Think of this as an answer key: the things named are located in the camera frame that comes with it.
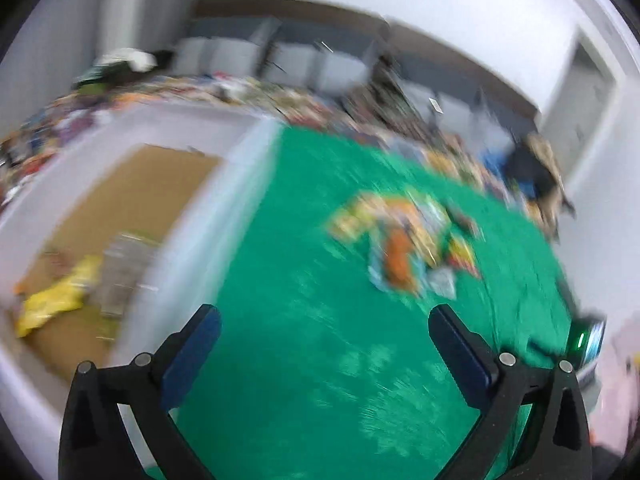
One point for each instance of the white storage box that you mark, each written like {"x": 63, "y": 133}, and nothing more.
{"x": 210, "y": 240}

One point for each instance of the large yellow snack packet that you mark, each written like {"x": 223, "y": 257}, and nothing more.
{"x": 55, "y": 302}

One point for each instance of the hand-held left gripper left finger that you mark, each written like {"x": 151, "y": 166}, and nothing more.
{"x": 192, "y": 355}

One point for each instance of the white crumpled cloth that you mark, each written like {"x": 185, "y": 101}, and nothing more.
{"x": 125, "y": 60}

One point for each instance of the floral patterned quilt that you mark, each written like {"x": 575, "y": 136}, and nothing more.
{"x": 390, "y": 95}

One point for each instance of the black clothing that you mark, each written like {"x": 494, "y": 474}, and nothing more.
{"x": 532, "y": 170}

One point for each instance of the green patterned blanket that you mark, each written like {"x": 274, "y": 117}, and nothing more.
{"x": 325, "y": 360}

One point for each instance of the small yellow snack packet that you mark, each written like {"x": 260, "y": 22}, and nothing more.
{"x": 462, "y": 257}

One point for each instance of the yellow-bordered peanut packet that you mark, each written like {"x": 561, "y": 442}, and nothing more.
{"x": 352, "y": 220}

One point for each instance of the black and tan bag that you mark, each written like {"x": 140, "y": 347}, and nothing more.
{"x": 552, "y": 160}

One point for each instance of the white door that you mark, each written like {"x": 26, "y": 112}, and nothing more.
{"x": 580, "y": 110}

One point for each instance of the grey pillow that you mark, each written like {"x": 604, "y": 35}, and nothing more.
{"x": 225, "y": 50}
{"x": 450, "y": 112}
{"x": 320, "y": 67}

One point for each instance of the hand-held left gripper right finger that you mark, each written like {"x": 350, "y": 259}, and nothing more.
{"x": 462, "y": 360}

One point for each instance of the orange snack packet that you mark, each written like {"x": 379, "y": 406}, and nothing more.
{"x": 400, "y": 257}

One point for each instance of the floral bedsheet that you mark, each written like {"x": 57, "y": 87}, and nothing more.
{"x": 350, "y": 115}

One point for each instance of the large clear snack packet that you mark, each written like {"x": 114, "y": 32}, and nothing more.
{"x": 127, "y": 275}

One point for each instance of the blue cloth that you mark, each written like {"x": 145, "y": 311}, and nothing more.
{"x": 495, "y": 162}

